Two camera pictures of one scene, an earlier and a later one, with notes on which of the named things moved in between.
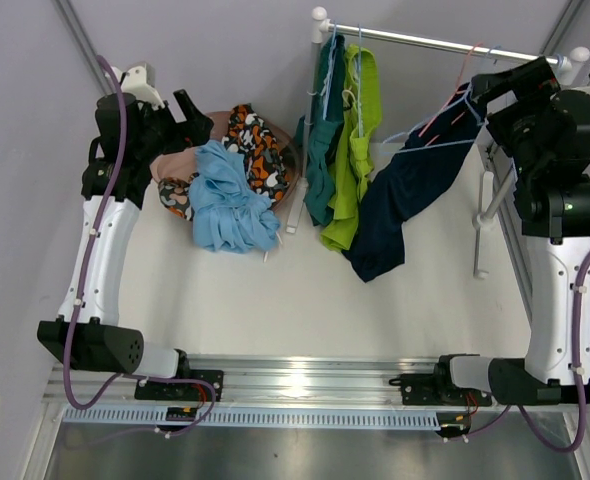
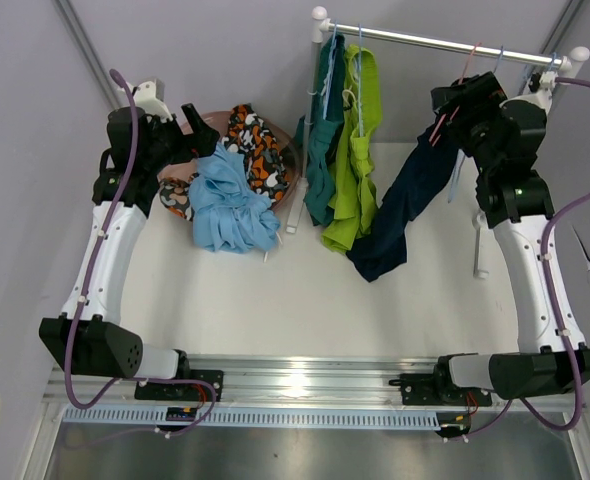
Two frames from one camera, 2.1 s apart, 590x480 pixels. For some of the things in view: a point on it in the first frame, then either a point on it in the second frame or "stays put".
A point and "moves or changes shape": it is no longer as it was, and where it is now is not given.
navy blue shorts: x=421 y=166 moves or changes shape
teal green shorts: x=315 y=139 stays put
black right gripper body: x=534 y=89 → x=471 y=131
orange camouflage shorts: x=264 y=160 stays put
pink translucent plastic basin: x=184 y=162 stays put
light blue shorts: x=229 y=214 stays put
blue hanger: x=439 y=111 → x=459 y=159
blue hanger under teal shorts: x=325 y=92 stays put
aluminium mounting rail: x=248 y=393 stays put
